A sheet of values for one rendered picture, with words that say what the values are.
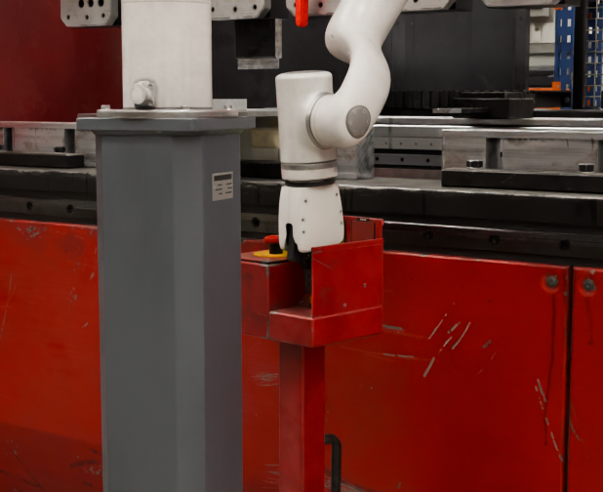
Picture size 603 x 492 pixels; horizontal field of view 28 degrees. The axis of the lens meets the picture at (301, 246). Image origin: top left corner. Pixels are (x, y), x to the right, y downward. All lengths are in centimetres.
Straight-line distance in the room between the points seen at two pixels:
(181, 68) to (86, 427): 118
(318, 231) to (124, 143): 36
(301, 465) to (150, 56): 70
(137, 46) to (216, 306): 36
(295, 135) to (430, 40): 104
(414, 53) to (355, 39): 100
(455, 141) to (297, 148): 43
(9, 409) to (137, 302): 120
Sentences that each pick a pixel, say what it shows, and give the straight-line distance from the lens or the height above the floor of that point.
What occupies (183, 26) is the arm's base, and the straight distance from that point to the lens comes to 162.
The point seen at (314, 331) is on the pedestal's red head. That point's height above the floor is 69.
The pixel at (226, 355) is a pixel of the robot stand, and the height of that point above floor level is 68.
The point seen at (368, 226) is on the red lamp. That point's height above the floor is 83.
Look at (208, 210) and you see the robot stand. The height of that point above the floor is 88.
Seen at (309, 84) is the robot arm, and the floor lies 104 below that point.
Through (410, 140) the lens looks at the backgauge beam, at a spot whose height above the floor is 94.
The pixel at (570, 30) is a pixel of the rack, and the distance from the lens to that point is 394.
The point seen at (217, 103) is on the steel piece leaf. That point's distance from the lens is 235.
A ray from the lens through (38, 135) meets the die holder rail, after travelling 280.
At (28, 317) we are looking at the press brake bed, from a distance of 270.
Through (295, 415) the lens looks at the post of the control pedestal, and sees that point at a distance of 193.
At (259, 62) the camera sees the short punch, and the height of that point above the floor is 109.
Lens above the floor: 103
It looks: 7 degrees down
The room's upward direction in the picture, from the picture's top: straight up
